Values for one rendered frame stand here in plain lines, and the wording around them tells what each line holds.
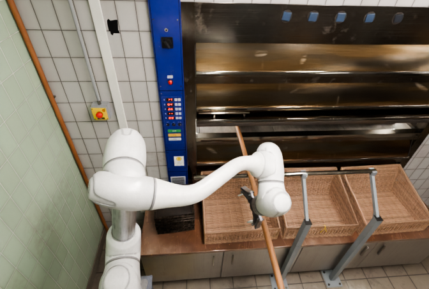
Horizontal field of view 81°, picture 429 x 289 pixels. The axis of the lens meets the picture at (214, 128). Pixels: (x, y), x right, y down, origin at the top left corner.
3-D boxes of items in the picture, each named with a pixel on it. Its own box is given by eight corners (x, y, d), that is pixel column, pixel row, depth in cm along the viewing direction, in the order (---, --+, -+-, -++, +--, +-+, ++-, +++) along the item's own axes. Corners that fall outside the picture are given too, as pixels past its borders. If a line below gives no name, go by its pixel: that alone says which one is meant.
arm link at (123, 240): (104, 276, 118) (108, 233, 135) (140, 272, 123) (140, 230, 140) (95, 159, 75) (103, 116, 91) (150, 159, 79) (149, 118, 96)
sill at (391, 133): (195, 137, 193) (195, 133, 190) (413, 132, 208) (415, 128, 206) (195, 142, 188) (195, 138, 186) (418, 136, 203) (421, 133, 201)
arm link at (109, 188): (156, 194, 72) (154, 161, 82) (86, 189, 64) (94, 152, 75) (145, 221, 78) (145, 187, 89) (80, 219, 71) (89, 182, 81)
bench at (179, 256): (155, 227, 255) (148, 191, 219) (379, 215, 275) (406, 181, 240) (148, 289, 211) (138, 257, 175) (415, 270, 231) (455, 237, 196)
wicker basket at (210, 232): (200, 191, 221) (200, 170, 204) (262, 188, 227) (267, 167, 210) (203, 245, 183) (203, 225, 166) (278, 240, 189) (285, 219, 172)
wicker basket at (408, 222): (329, 186, 231) (339, 166, 214) (385, 183, 237) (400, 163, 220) (358, 237, 193) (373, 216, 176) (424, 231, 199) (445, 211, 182)
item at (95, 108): (96, 113, 166) (92, 101, 160) (112, 113, 167) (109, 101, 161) (93, 120, 160) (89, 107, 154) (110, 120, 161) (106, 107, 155)
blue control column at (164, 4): (179, 117, 405) (170, -43, 273) (189, 117, 407) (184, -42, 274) (173, 229, 254) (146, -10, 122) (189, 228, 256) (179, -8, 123)
